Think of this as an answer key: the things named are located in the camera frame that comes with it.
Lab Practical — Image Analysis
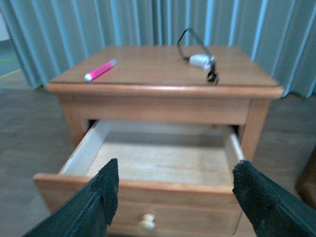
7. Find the pink marker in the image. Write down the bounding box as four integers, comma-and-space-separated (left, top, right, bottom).
84, 59, 118, 82

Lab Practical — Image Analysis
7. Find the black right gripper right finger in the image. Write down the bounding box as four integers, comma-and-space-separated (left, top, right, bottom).
233, 159, 316, 237

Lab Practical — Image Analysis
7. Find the wooden nightstand cabinet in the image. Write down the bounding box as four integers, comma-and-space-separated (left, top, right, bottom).
46, 46, 284, 160

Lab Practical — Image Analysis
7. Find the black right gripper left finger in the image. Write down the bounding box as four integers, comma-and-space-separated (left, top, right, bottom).
24, 158, 119, 237

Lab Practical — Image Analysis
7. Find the white charger adapter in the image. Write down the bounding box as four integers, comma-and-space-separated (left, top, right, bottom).
189, 54, 215, 70

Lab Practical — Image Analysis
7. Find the top drawer wooden knob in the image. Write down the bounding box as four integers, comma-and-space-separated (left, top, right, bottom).
139, 213, 156, 231

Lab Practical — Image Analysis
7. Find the grey pleated curtain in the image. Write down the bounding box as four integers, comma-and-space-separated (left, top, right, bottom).
0, 0, 316, 98

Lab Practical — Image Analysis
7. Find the black charger cable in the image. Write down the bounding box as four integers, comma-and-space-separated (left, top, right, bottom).
176, 28, 219, 85

